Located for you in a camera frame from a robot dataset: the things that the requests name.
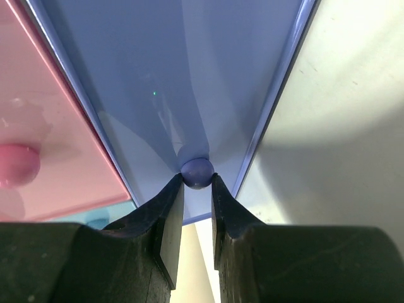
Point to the light blue small drawer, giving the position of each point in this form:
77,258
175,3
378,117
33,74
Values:
100,217

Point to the purple bottom drawer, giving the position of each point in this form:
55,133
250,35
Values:
166,82

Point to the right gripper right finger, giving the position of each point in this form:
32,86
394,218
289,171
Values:
258,262

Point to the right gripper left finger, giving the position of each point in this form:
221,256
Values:
134,259

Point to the pink drawer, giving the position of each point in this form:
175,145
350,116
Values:
52,162

